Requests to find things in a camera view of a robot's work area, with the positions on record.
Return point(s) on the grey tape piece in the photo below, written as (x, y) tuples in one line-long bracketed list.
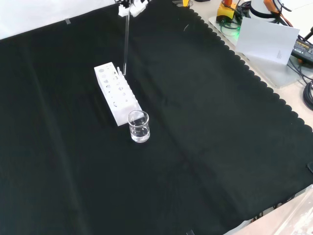
[(68, 21)]

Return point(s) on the grey base plate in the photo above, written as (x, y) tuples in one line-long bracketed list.
[(278, 73)]

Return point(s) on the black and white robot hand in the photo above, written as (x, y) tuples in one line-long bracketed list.
[(135, 7)]

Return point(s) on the hex key set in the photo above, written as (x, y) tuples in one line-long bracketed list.
[(183, 3)]

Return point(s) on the yellow stop button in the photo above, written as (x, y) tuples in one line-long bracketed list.
[(226, 12)]

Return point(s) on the small clear glass beaker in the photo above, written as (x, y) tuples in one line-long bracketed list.
[(139, 129)]

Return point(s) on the pale board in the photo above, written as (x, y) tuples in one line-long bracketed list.
[(265, 39)]

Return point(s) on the white test tube rack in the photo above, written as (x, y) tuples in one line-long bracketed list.
[(115, 102)]

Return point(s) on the clear glass rod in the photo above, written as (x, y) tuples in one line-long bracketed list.
[(127, 44)]

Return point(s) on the black bench cloth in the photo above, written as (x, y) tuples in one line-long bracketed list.
[(195, 127)]

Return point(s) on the black power adapter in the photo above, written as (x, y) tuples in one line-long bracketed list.
[(303, 47)]

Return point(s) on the clear cloth clip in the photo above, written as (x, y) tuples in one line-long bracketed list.
[(190, 232)]

